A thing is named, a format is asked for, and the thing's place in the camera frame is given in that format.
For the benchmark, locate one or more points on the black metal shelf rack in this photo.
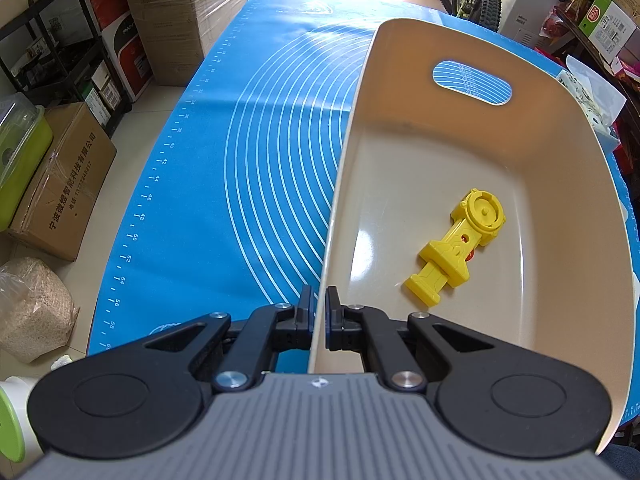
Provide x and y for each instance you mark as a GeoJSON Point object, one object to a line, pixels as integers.
{"type": "Point", "coordinates": [55, 15]}

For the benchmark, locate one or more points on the brown printed cardboard box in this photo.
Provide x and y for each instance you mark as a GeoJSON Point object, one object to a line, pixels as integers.
{"type": "Point", "coordinates": [65, 180]}

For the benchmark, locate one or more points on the white patterned plastic bag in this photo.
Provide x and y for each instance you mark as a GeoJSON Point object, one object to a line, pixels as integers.
{"type": "Point", "coordinates": [595, 95]}

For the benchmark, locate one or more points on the white carton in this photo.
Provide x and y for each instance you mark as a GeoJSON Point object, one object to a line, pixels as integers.
{"type": "Point", "coordinates": [525, 5]}

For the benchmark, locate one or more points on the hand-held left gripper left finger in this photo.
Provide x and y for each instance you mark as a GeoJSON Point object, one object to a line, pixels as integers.
{"type": "Point", "coordinates": [305, 312]}

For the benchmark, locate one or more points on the yellow plastic toy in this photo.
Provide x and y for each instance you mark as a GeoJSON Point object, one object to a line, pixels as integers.
{"type": "Point", "coordinates": [450, 255]}

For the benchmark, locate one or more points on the green container with clear lid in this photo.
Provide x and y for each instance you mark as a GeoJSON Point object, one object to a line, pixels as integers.
{"type": "Point", "coordinates": [20, 160]}

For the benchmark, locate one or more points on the beige plastic bin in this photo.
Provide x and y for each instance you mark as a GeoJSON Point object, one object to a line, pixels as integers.
{"type": "Point", "coordinates": [450, 150]}

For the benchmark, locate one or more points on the red and white appliance box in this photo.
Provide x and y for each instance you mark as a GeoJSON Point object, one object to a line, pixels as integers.
{"type": "Point", "coordinates": [127, 45]}

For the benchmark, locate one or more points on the blue silicone mat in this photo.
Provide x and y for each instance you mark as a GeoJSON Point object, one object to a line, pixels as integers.
{"type": "Point", "coordinates": [250, 185]}

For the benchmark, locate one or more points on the white jar with green lid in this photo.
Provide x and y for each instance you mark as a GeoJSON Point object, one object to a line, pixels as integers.
{"type": "Point", "coordinates": [12, 410]}

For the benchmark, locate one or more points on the large plastic-wrapped cardboard box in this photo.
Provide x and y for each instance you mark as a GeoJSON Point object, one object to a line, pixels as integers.
{"type": "Point", "coordinates": [185, 20]}

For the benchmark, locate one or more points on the green and white box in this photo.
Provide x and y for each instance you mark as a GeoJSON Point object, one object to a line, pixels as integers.
{"type": "Point", "coordinates": [607, 25]}

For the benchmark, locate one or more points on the clear bag of grain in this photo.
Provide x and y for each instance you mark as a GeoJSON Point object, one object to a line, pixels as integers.
{"type": "Point", "coordinates": [35, 305]}

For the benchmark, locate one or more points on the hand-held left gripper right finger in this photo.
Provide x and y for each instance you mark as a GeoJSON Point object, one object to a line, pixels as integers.
{"type": "Point", "coordinates": [328, 325]}

